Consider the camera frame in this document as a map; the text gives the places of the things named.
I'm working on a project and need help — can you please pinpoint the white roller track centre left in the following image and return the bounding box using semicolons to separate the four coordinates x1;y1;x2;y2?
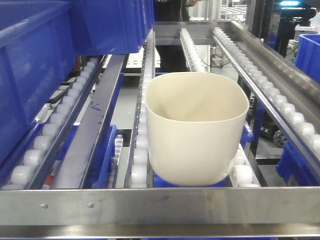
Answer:
124;30;156;188

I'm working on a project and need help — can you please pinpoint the white roller track centre right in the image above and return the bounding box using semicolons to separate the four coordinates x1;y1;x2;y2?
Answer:
179;27;261;188

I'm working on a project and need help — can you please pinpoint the white roller track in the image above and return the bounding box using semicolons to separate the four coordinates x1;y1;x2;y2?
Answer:
0;56;105;190
179;27;261;188
212;26;320;173
124;30;156;188

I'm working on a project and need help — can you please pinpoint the person in dark clothes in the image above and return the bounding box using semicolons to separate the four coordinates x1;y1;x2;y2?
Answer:
153;0;198;73

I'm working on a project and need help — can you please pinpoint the blue crate background right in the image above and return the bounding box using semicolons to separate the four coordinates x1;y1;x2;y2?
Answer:
294;34;320;83

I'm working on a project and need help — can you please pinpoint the white plastic bin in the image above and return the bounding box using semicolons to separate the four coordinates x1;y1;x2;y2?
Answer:
144;71;250;187

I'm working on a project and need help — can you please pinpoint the steel divider rail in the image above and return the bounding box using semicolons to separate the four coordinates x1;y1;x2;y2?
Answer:
51;54;128;189

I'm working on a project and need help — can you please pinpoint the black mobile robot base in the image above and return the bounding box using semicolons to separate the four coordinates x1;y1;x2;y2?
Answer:
260;112;287;148

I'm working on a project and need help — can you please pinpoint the white roller track far right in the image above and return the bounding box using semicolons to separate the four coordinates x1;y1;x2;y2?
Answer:
212;26;320;173

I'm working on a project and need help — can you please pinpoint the stainless steel shelf frame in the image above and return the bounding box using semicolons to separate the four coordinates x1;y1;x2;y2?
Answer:
0;20;320;239

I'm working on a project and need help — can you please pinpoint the blue crate upper rear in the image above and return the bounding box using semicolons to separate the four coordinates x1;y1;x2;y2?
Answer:
69;0;155;56

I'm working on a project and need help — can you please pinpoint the blue crate lower right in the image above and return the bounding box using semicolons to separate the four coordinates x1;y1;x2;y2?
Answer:
276;141;320;187

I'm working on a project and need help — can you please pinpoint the large blue crate front left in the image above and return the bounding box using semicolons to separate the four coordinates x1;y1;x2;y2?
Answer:
0;0;75;161

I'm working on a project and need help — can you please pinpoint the white roller track far left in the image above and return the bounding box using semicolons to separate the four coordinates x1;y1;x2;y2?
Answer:
0;56;105;190

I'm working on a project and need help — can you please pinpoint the blue crate lower layer centre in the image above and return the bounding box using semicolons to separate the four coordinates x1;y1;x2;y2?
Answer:
152;71;255;189

